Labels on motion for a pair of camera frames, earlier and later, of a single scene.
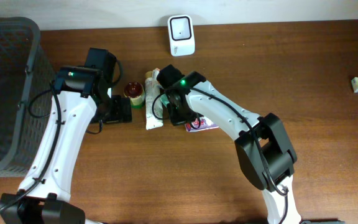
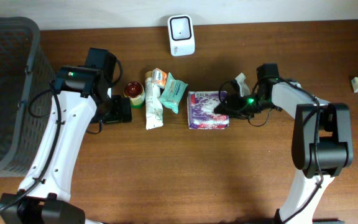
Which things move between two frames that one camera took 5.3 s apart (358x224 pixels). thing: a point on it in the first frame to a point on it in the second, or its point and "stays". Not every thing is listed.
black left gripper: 122,109 stays
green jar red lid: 135,91 stays
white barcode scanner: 181,33 stays
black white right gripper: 175,118 to 234,107
